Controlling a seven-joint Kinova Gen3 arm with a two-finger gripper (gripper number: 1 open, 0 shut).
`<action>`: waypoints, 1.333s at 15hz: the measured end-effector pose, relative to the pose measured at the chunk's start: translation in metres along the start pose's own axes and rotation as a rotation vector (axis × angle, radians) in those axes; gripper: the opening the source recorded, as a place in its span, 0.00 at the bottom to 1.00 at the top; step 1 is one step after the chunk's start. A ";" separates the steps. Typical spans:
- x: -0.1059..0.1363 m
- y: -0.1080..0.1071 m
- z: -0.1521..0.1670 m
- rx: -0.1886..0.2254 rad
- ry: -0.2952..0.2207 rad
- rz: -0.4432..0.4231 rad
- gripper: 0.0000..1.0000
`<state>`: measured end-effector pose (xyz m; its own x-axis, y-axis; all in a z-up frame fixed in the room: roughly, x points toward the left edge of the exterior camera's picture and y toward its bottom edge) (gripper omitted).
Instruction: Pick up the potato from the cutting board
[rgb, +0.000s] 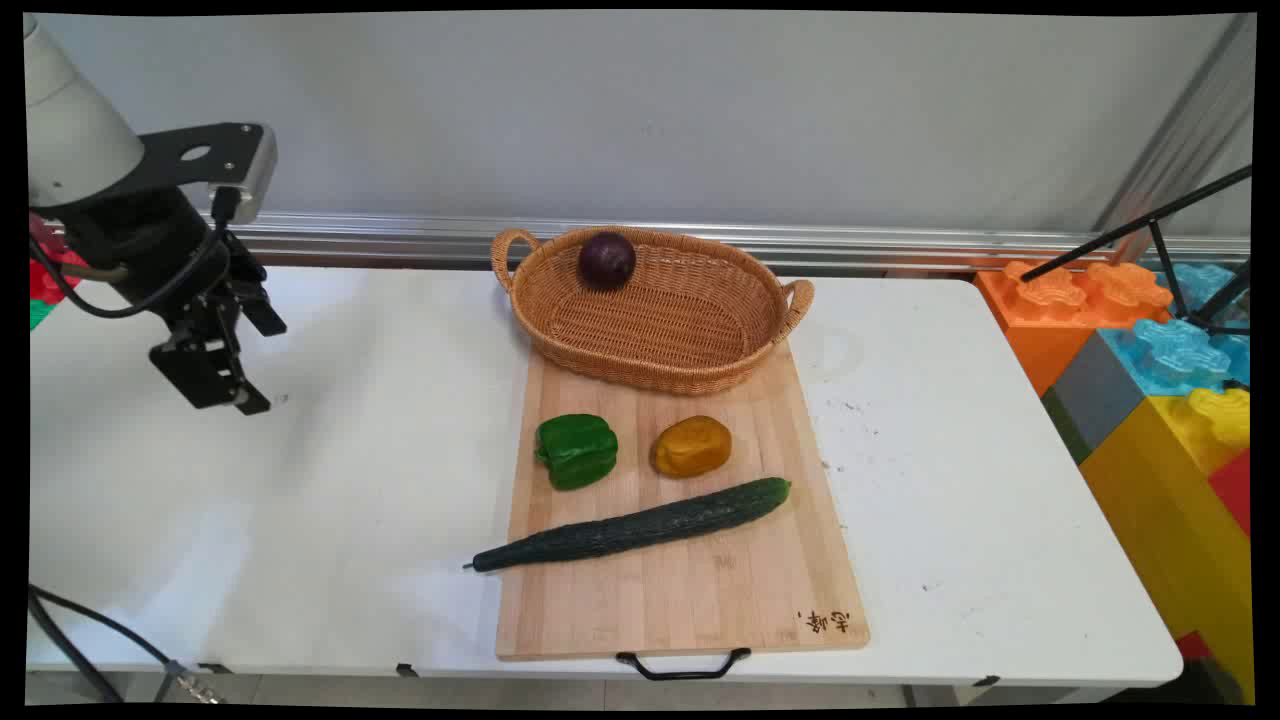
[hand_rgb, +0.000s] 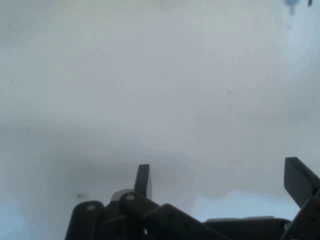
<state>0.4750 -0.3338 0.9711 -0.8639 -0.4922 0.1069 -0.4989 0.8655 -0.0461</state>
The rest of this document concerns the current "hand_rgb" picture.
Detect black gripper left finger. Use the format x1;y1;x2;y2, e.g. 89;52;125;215
64;163;226;240

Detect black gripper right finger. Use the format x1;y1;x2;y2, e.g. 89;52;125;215
279;156;320;240

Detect pale blue round object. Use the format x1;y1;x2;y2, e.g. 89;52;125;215
284;0;300;15

